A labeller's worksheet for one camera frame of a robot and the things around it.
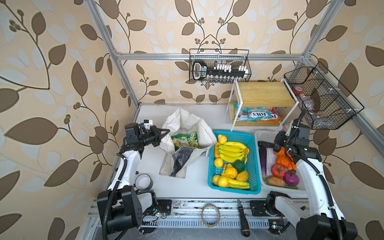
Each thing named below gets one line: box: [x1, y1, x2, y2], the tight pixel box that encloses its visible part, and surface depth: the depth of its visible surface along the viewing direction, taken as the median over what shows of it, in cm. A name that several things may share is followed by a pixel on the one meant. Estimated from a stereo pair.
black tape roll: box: [134, 173, 154, 190], surface depth 84 cm
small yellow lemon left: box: [214, 157, 224, 168], surface depth 88 cm
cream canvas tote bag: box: [159, 106, 217, 179], surface depth 84 cm
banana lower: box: [228, 179, 250, 189], surface depth 79 cm
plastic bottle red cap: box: [293, 86, 316, 112], surface depth 82 cm
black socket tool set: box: [192, 60, 249, 84], surface depth 86 cm
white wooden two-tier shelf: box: [226, 78, 299, 131], surface depth 86 cm
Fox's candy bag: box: [234, 103, 283, 123], surface depth 90 cm
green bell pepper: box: [233, 159, 245, 173], surface depth 84 cm
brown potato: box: [266, 176, 286, 188], surface depth 79 cm
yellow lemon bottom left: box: [212, 174, 229, 188], surface depth 77 cm
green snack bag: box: [171, 131, 200, 152], surface depth 92 cm
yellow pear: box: [217, 134, 227, 145], surface depth 93 cm
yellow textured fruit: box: [224, 163, 238, 179], surface depth 83 cm
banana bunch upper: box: [218, 141, 250, 164], surface depth 91 cm
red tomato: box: [271, 163, 286, 178], surface depth 82 cm
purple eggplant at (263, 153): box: [259, 146, 267, 181], surface depth 88 cm
